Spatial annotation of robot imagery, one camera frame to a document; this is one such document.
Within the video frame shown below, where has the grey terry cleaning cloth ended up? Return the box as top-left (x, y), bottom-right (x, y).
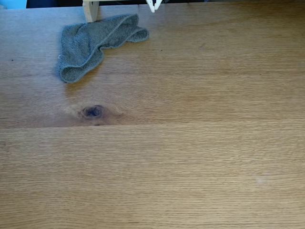
top-left (56, 13), bottom-right (150, 84)

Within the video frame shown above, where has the light wooden stand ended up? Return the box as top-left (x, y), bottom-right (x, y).
top-left (82, 0), bottom-right (149, 23)

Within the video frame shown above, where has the dark background object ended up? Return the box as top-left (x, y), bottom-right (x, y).
top-left (26, 0), bottom-right (84, 9)

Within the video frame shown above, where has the light blue background object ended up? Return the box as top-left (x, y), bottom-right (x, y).
top-left (0, 0), bottom-right (27, 10)

